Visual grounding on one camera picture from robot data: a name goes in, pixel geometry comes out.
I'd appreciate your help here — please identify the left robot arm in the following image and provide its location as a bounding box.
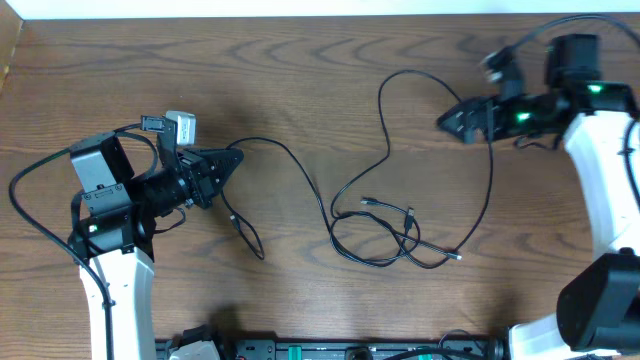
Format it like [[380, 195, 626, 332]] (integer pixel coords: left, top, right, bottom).
[[68, 132, 244, 359]]

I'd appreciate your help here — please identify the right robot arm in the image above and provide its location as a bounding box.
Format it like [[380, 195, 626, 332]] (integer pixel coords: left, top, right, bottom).
[[437, 34, 639, 359]]

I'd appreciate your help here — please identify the cardboard panel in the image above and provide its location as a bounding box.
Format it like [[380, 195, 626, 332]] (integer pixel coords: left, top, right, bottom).
[[0, 0, 24, 88]]

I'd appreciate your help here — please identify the left camera black cable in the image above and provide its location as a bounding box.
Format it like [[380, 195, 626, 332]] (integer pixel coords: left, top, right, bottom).
[[8, 122, 144, 360]]

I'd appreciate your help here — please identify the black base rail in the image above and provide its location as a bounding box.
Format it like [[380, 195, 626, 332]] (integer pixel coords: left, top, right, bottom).
[[156, 338, 507, 360]]

